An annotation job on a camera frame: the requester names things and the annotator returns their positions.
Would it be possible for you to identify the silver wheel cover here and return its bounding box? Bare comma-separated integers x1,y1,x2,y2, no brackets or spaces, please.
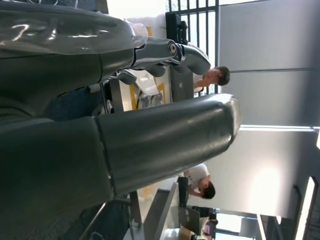
137,92,164,110

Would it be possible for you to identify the person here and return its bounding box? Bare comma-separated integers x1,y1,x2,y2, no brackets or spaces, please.
183,163,216,200
192,66,231,98

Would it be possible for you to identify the grey laptop computer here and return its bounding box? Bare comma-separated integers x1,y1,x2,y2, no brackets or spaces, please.
171,66,195,103
178,206,201,236

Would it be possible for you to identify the black computer monitor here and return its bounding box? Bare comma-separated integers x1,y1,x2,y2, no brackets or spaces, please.
177,176,189,209

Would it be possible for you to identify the stainless steel table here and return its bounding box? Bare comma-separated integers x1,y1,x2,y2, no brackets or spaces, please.
125,182,180,240

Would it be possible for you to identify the black window grille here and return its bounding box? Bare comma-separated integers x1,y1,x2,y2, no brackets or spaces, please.
165,0,220,97

